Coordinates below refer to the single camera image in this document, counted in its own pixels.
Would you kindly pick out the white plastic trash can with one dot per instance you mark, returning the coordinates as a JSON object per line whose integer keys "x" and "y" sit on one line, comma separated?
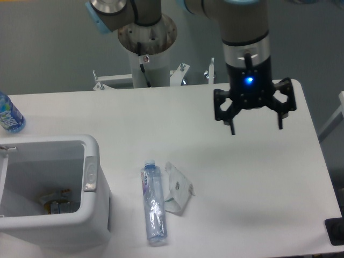
{"x": 35, "y": 166}

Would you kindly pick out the clear plastic bottle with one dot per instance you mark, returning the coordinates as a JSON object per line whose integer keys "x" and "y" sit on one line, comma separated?
{"x": 155, "y": 214}

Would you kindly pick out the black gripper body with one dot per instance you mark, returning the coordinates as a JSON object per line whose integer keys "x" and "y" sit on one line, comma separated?
{"x": 251, "y": 87}

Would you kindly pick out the black clamp at table edge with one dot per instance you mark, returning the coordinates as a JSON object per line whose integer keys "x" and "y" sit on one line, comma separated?
{"x": 334, "y": 228}

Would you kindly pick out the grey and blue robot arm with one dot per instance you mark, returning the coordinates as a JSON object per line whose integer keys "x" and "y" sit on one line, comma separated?
{"x": 243, "y": 27}

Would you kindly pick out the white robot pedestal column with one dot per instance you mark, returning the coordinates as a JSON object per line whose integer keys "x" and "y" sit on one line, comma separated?
{"x": 150, "y": 45}

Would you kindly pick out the blue labelled water bottle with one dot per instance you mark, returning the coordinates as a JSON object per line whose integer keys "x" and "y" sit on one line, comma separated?
{"x": 12, "y": 119}

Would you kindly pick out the white frame at right edge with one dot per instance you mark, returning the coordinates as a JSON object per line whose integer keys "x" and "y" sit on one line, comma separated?
{"x": 333, "y": 121}

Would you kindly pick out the white pedestal base frame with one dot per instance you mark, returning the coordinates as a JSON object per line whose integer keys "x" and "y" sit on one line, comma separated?
{"x": 143, "y": 78}

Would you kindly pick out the white plastic wrapper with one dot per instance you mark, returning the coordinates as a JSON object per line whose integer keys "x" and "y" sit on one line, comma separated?
{"x": 180, "y": 190}

